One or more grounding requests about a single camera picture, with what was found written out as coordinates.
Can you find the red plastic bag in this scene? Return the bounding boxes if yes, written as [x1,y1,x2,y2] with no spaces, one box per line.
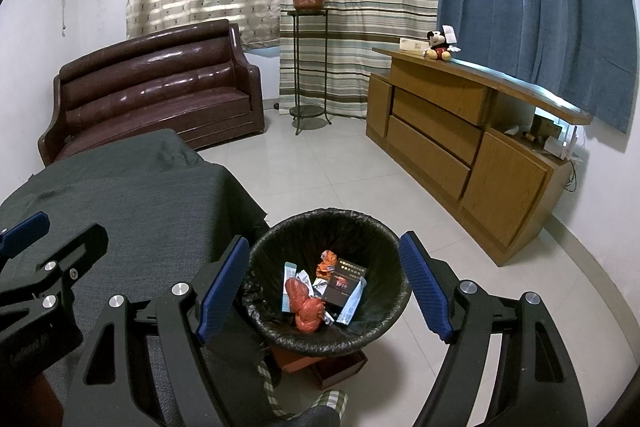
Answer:
[284,277,326,334]

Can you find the brown box under bin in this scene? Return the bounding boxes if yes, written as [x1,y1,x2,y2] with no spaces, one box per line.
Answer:
[267,342,370,390]

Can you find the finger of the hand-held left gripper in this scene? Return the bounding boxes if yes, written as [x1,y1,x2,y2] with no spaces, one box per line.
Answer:
[0,222,109,311]
[0,211,52,261]

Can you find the mouse plush toy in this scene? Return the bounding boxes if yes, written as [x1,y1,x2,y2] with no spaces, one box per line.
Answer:
[423,27,461,62]

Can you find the black metal plant stand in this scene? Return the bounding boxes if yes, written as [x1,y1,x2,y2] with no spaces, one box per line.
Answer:
[286,8,333,136]

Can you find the brown leather sofa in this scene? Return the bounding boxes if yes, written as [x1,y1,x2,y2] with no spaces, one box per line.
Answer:
[37,19,266,168]

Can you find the bin with black liner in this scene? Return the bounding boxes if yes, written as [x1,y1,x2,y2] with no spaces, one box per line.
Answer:
[241,208,413,355]

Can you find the plaid cloth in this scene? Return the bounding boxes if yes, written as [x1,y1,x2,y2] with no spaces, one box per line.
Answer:
[257,354,349,427]

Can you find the orange plastic wrapper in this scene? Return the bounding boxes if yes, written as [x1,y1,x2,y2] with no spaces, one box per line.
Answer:
[316,249,341,278]

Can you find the wooden cabinet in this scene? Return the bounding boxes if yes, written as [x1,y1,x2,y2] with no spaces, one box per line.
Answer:
[365,47,593,267]

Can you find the white router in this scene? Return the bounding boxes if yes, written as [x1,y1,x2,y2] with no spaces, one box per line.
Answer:
[545,127,581,160]

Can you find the black carton box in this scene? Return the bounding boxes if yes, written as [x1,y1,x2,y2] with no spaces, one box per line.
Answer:
[314,259,368,308]

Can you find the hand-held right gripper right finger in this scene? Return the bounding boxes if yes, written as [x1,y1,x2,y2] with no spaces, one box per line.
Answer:
[400,230,589,427]

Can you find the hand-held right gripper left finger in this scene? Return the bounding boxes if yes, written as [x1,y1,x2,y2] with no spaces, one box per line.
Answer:
[64,236,251,427]

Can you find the small teal box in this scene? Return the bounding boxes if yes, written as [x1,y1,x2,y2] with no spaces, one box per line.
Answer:
[281,262,299,311]

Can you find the white air conditioner cable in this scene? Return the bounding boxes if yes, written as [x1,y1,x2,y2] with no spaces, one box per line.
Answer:
[60,0,76,38]

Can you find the striped curtain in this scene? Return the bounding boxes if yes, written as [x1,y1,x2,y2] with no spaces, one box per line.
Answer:
[277,0,441,120]

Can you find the blue paper box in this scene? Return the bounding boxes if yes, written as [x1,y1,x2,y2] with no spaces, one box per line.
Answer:
[336,277,369,326]

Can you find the blue curtain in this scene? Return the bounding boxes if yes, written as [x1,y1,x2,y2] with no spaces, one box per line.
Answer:
[435,0,640,136]

